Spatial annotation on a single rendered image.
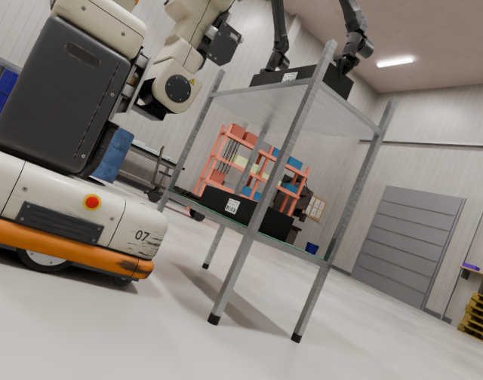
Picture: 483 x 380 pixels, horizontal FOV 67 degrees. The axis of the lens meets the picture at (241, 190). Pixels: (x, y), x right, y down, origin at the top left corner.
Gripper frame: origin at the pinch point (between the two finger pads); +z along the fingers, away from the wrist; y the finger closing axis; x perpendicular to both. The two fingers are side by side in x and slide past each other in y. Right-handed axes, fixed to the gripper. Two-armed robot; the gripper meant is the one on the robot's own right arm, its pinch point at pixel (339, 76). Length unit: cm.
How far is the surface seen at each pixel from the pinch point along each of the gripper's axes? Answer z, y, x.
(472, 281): 15, 275, -874
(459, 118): -437, 469, -921
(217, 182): 19, 665, -345
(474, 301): 59, 223, -785
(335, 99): 17.3, -15.0, 11.2
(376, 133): 18.3, -15.6, -16.2
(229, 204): 69, 28, 10
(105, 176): 96, 508, -52
